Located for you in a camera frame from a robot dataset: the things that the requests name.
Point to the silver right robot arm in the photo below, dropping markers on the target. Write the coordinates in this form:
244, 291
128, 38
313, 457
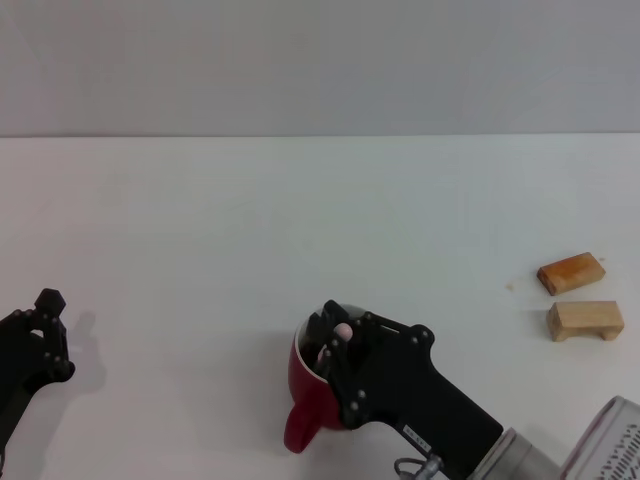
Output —
525, 460

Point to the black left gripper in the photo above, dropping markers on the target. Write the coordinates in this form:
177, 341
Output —
20, 370

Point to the orange brown wooden block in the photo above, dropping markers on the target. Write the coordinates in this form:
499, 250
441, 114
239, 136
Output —
570, 270

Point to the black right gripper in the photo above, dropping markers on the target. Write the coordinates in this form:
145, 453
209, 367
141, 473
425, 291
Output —
410, 390

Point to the dark brown coffee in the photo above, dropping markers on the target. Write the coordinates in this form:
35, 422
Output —
309, 356

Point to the red ceramic cup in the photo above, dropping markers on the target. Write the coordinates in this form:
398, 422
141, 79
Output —
307, 385

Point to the light notched wooden block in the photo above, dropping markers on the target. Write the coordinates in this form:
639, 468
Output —
565, 320

